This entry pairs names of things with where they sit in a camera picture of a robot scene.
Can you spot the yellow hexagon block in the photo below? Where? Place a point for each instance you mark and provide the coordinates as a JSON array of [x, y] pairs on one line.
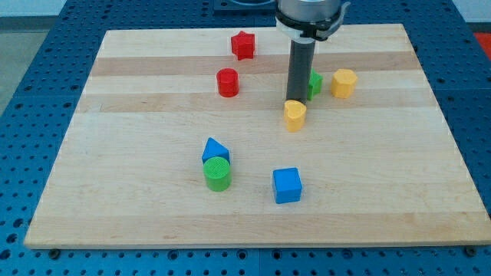
[[343, 83]]

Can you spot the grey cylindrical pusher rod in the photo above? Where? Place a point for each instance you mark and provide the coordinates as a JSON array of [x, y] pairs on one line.
[[299, 70]]

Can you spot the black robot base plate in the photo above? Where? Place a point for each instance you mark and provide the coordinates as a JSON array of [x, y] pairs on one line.
[[227, 6]]

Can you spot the wooden board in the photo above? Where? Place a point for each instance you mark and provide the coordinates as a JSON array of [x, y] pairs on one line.
[[380, 168]]

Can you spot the yellow heart block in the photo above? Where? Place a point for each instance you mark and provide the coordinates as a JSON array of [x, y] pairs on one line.
[[294, 115]]

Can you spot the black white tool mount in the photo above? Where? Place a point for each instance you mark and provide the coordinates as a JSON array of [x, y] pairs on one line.
[[305, 22]]

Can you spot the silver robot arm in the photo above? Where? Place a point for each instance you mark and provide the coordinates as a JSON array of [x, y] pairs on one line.
[[306, 22]]

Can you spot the green star block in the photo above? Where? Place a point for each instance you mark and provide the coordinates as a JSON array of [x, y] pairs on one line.
[[314, 84]]

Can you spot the red star block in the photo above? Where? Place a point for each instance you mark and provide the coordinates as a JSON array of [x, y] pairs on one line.
[[243, 45]]

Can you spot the blue cube block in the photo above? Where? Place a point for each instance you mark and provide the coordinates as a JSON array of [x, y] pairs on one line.
[[287, 185]]

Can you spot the green cylinder block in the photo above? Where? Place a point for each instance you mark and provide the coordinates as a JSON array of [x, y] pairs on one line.
[[217, 172]]

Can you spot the red cylinder block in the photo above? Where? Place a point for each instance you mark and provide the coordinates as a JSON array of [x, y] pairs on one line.
[[228, 82]]

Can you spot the blue triangle block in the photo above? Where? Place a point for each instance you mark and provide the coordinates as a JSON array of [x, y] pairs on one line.
[[215, 149]]

